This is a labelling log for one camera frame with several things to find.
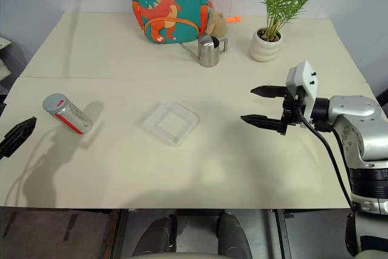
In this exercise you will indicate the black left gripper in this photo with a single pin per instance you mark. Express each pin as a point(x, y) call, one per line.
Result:
point(2, 151)

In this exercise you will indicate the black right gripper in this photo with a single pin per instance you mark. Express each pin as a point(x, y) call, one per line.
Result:
point(291, 113)

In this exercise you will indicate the silver red can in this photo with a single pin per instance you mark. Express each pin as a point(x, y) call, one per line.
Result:
point(74, 118)

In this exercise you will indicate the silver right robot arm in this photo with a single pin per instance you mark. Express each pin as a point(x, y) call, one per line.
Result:
point(357, 110)

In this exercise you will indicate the clear plastic container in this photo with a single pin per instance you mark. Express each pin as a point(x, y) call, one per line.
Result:
point(169, 124)

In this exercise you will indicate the green plant in white pot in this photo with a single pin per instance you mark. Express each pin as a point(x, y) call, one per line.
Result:
point(263, 48)

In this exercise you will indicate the grey white equipment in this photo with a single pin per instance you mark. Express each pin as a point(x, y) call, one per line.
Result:
point(7, 62)

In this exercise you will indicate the stainless steel watering can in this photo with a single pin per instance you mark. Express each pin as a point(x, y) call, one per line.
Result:
point(207, 52)

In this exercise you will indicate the orange plastic tag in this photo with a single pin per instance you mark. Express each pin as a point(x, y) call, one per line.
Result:
point(233, 19)

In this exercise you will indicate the brown plush toy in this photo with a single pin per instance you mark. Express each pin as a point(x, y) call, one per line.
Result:
point(219, 24)

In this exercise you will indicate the dark object beside table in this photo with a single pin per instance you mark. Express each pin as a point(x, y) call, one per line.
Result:
point(383, 98)

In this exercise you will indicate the dark rounded shape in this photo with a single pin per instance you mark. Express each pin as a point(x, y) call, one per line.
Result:
point(156, 236)
point(232, 234)

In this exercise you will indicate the teal dinosaur backpack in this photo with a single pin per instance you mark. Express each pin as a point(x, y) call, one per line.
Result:
point(169, 4)

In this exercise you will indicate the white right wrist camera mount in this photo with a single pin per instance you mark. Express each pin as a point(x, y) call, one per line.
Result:
point(306, 74)

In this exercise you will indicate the black table frame bar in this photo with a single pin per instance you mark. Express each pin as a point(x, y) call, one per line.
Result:
point(119, 231)
point(283, 234)

